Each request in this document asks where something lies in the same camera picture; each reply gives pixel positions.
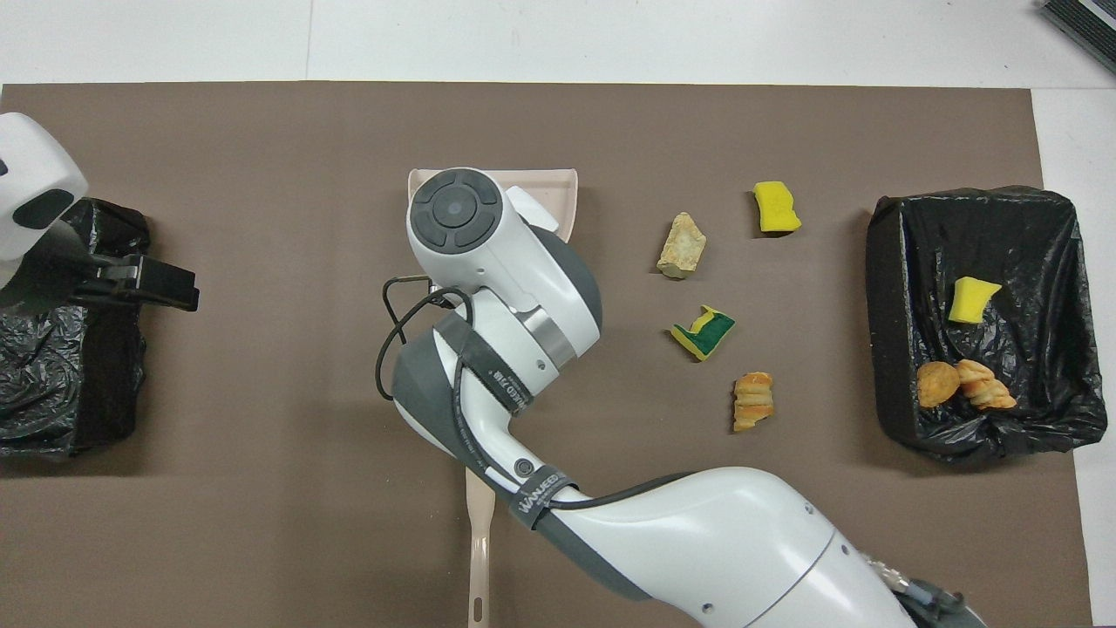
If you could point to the small yellow green sponge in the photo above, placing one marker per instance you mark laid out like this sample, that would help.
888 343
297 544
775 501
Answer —
972 301

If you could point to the plain yellow sponge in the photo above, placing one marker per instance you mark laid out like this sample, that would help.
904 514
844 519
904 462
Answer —
776 209

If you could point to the brown table mat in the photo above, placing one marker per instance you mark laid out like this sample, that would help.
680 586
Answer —
261 174

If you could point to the dark ribbed panel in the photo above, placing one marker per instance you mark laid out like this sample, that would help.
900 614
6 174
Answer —
1085 26

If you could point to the black lined trash bin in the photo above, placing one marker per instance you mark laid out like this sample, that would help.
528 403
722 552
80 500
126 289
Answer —
1046 262
70 392

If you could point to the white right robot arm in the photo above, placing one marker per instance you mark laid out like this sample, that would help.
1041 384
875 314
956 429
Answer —
697 541

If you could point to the brown bread roll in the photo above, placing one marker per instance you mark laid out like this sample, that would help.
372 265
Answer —
937 385

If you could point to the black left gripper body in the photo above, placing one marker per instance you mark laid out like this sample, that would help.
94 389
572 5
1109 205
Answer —
52 275

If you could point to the beige bread chunk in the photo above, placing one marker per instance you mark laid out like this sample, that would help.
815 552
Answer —
682 249

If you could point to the striped orange croissant piece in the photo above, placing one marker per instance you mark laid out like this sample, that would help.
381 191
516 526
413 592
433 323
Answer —
752 401

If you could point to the beige plastic dustpan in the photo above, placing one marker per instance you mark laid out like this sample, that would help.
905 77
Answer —
565 196

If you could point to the pale croissant piece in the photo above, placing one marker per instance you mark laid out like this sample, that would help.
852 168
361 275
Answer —
985 388

